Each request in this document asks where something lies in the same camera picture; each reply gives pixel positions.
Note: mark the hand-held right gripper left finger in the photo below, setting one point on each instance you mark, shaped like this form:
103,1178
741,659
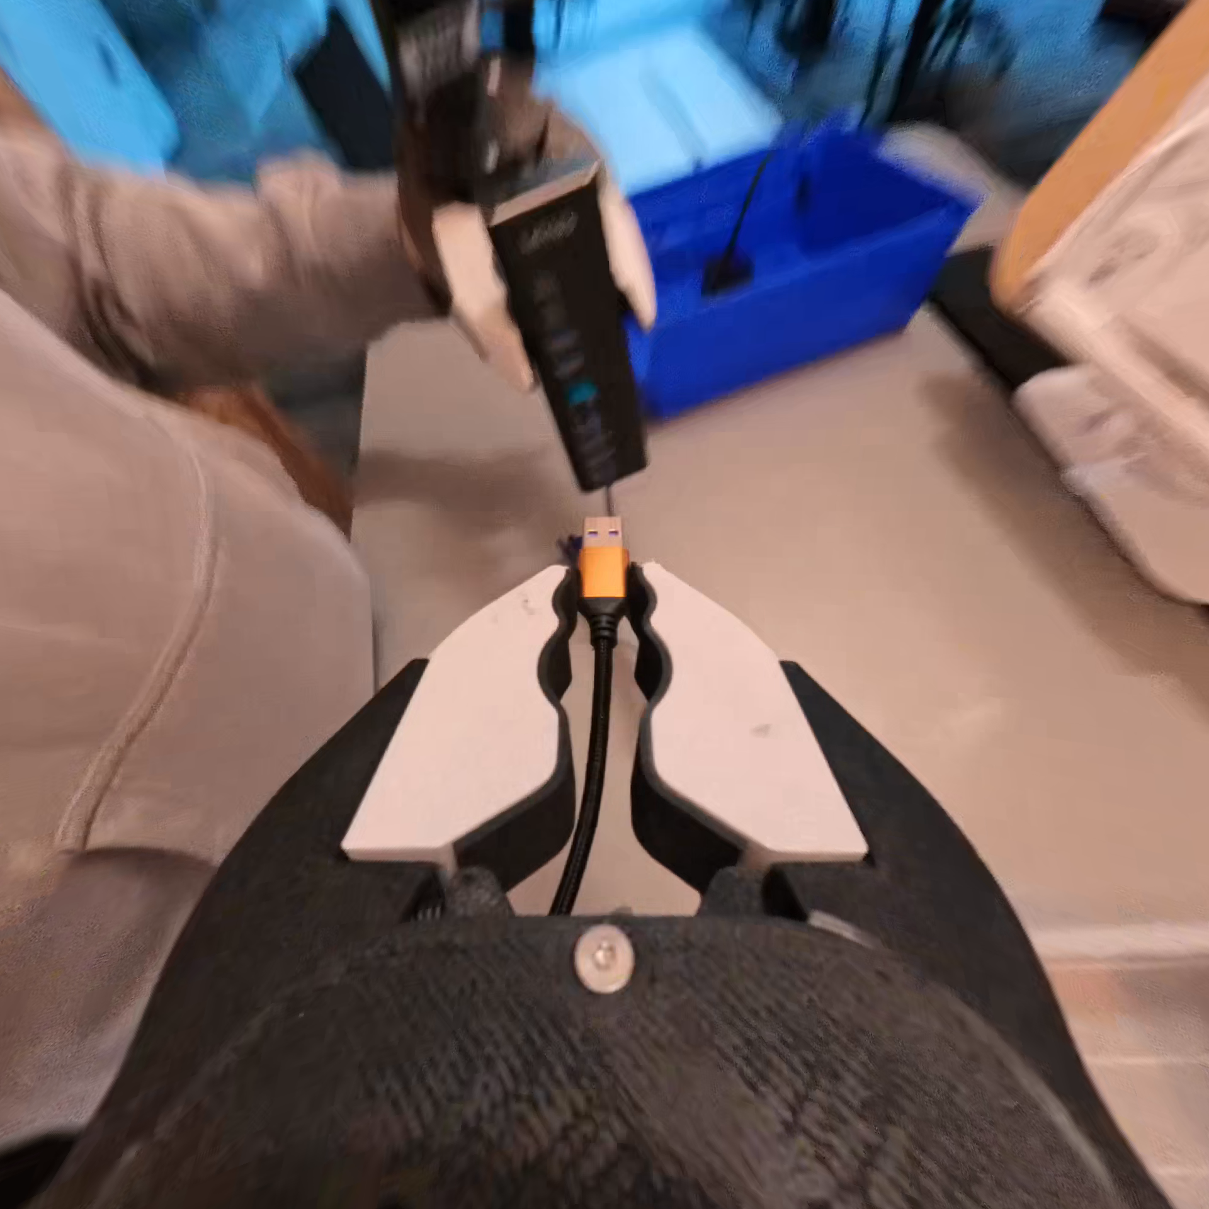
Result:
471,747

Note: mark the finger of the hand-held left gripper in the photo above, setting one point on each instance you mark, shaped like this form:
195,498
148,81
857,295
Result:
471,273
628,264

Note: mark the blue plastic bin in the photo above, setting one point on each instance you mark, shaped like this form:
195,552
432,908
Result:
831,284

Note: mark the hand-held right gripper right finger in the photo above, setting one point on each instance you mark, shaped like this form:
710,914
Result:
737,747

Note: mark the large white instruction sheet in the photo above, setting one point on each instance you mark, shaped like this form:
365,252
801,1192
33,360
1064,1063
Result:
1134,330

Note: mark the slim black USB hub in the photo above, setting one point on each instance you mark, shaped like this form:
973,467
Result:
566,310

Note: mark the wooden document stand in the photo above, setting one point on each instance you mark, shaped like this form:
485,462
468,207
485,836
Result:
1087,142

